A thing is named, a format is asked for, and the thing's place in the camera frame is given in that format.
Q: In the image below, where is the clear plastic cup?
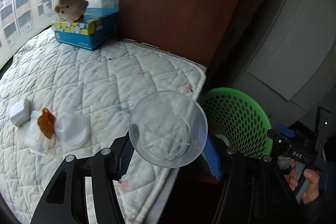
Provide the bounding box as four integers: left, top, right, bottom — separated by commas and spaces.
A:
128, 90, 208, 168

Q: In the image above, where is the clear domed plastic lid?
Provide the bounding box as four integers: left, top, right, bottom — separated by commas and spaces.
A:
54, 113, 90, 149

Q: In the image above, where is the white tissue pack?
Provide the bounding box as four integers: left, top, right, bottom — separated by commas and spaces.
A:
10, 98, 30, 127

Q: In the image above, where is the person's right hand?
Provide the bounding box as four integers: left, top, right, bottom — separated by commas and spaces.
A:
283, 160, 321, 205

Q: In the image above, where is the green plastic waste basket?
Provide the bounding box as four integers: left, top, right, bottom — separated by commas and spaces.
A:
199, 88, 273, 159

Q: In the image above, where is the white quilted mattress pad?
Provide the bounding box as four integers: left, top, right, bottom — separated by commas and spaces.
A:
1, 29, 206, 223

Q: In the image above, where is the white wardrobe cabinet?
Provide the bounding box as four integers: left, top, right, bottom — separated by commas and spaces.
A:
231, 0, 335, 126

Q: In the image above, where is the blue yellow tissue box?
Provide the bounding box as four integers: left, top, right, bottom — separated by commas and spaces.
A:
52, 8, 118, 51

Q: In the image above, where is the beige plush toy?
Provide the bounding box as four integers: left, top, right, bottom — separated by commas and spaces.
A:
54, 0, 88, 23

